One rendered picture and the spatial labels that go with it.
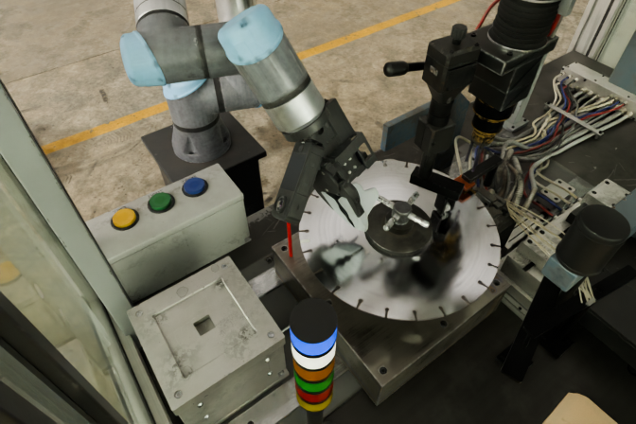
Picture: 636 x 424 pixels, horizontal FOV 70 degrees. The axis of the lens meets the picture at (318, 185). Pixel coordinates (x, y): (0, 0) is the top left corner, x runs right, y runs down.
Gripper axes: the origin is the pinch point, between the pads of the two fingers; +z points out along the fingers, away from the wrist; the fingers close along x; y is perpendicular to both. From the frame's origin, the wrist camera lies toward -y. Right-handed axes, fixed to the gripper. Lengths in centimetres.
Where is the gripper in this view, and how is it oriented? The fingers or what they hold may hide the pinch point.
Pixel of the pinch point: (358, 227)
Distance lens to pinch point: 72.1
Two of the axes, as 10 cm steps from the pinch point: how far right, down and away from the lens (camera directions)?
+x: -5.8, -1.4, 8.0
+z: 4.9, 7.3, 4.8
